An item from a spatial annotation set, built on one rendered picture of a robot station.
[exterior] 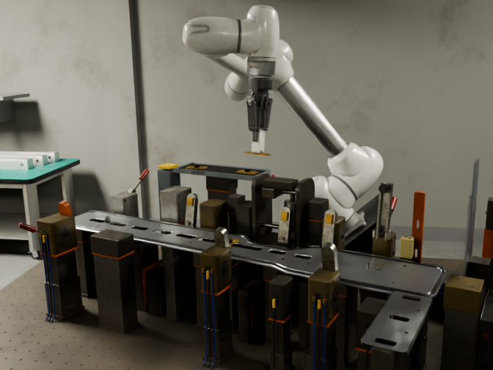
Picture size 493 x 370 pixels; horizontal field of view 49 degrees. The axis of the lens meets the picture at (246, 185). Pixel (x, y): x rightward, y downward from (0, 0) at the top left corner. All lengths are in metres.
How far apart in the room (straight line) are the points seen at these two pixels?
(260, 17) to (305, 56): 3.02
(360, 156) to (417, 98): 2.46
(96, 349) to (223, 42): 1.03
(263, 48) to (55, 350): 1.15
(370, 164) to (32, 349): 1.46
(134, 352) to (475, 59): 3.74
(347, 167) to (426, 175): 2.59
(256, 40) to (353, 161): 0.84
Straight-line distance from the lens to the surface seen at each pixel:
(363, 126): 4.74
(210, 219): 1.95
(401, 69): 4.72
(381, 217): 1.72
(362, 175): 2.33
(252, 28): 1.68
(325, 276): 1.43
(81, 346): 1.90
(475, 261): 1.51
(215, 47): 1.68
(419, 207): 1.68
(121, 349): 1.85
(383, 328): 1.30
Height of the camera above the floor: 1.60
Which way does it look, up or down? 14 degrees down
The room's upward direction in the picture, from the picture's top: 1 degrees counter-clockwise
